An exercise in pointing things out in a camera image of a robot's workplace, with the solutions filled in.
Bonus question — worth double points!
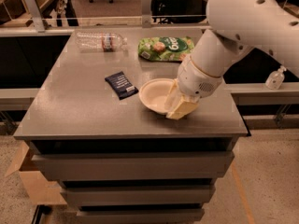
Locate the hand sanitizer pump bottle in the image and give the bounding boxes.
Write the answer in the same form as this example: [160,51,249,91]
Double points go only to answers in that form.
[265,65,286,90]

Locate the green rice chip bag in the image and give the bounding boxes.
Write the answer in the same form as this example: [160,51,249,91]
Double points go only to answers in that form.
[137,36,194,62]

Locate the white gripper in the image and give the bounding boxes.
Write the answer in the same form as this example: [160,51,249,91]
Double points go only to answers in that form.
[164,55,222,119]

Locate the dark blue snack bar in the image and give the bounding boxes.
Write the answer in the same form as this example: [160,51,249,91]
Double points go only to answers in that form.
[105,71,138,100]

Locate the white paper bowl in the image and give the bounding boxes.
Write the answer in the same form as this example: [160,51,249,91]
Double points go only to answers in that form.
[138,78,173,115]

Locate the grey drawer cabinet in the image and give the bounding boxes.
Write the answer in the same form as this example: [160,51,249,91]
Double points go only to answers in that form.
[15,28,246,224]

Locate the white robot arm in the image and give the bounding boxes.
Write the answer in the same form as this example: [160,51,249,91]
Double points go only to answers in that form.
[164,0,299,119]

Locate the cardboard box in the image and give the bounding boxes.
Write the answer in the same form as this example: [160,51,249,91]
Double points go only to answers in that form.
[5,141,66,205]

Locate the black office chair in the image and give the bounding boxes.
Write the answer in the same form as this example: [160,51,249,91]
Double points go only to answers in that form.
[151,0,206,23]

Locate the clear plastic water bottle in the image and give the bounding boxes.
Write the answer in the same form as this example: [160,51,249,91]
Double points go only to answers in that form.
[76,31,127,52]

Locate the glass railing with metal posts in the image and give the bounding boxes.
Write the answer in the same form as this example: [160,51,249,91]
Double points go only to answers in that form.
[0,0,299,37]

